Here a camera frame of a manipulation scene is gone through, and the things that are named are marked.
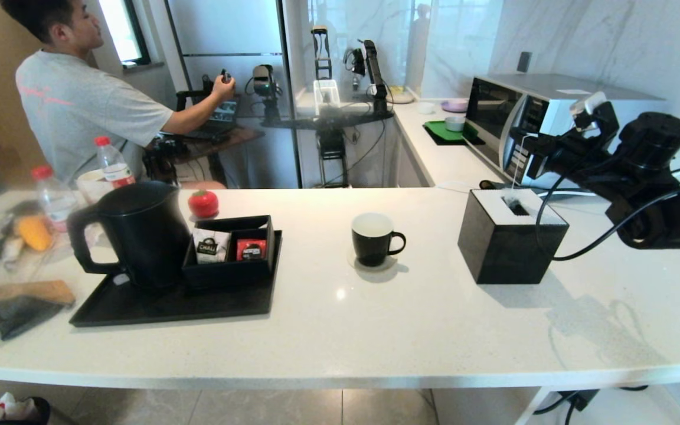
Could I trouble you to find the black compartment sachet box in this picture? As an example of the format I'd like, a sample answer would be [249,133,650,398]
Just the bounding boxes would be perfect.
[182,215,276,291]

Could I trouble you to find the brown wooden desk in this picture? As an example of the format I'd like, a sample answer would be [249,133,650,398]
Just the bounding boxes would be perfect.
[163,127,264,189]

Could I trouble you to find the white paper cup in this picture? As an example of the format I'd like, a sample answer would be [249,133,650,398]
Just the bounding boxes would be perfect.
[76,170,112,204]

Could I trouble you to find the black mug white inside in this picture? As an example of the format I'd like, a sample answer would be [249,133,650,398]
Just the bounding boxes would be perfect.
[351,212,406,267]

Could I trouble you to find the orange yellow item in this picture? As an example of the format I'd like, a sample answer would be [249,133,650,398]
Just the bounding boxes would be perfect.
[15,216,54,253]

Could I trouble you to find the black waste bin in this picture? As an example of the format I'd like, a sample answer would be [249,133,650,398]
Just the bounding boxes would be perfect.
[0,397,51,425]

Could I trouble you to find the white wire rack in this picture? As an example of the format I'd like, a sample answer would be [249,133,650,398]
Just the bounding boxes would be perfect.
[313,80,341,117]

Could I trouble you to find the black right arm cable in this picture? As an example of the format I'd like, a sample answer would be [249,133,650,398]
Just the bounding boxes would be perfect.
[535,151,680,262]

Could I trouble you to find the white crumpled paper waste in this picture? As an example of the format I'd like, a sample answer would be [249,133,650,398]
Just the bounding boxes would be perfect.
[0,393,37,425]

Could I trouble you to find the red coffee sachet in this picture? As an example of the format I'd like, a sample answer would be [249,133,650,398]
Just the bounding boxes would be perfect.
[236,239,267,262]

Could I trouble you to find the black tissue box white top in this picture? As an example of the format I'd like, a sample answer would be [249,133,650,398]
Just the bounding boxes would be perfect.
[457,189,569,285]

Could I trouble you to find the round clear coaster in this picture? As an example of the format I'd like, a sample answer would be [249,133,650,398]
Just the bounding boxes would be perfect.
[346,248,398,273]

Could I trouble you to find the black serving tray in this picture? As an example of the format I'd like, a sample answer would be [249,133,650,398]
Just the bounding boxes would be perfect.
[68,230,283,328]

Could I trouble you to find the white power cable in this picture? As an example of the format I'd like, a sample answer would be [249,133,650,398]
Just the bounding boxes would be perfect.
[536,127,680,200]

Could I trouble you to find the brown cork pad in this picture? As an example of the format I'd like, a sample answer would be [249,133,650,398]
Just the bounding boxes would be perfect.
[0,280,76,308]

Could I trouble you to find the red tomato shaped ornament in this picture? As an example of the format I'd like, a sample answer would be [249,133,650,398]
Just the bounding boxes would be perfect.
[187,189,220,220]

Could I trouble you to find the white base cabinet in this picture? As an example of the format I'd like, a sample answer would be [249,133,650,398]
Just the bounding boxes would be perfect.
[396,118,435,188]

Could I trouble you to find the man in grey t-shirt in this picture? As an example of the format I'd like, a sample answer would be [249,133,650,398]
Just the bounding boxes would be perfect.
[0,0,237,185]

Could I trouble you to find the black cloth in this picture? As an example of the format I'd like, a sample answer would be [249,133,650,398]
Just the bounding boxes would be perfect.
[0,295,69,346]

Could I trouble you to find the black clamp frame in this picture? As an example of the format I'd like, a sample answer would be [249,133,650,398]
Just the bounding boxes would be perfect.
[310,25,333,81]

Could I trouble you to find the green tray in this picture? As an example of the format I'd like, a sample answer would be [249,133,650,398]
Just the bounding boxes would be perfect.
[423,121,482,147]

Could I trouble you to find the black laptop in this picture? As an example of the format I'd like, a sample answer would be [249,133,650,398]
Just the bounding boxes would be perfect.
[184,97,241,140]

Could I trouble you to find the clear water bottle red cap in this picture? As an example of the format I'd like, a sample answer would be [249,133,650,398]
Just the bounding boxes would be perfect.
[30,166,80,234]
[93,136,136,188]

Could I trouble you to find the black framed window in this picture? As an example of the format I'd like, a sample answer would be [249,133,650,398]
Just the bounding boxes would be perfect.
[97,0,152,70]

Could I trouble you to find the white tea bag packet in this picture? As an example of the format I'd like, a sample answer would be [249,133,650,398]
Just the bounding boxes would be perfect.
[192,229,232,264]

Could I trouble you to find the silver microwave oven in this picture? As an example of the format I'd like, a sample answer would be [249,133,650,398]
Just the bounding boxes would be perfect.
[462,73,666,191]

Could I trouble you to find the black plug and cables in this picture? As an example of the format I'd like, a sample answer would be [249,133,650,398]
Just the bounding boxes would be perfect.
[532,385,650,425]

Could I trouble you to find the black electric kettle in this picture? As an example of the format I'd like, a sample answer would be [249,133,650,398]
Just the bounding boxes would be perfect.
[67,181,192,290]

